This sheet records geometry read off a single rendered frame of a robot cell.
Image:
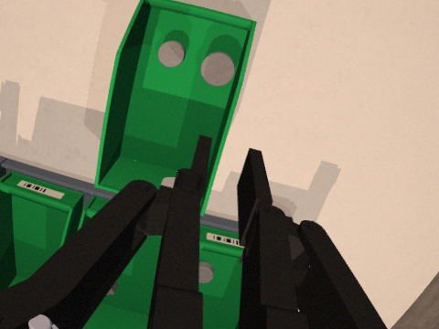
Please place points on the tan block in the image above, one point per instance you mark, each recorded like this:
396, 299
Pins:
113, 289

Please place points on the green open-front bin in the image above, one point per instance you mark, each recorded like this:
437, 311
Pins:
155, 114
222, 294
31, 229
129, 307

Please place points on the grey storage shelf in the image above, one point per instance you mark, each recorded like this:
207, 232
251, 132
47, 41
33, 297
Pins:
6, 165

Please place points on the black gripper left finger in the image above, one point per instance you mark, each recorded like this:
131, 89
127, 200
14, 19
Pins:
66, 290

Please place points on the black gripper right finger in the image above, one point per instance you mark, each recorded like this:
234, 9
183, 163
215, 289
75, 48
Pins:
327, 293

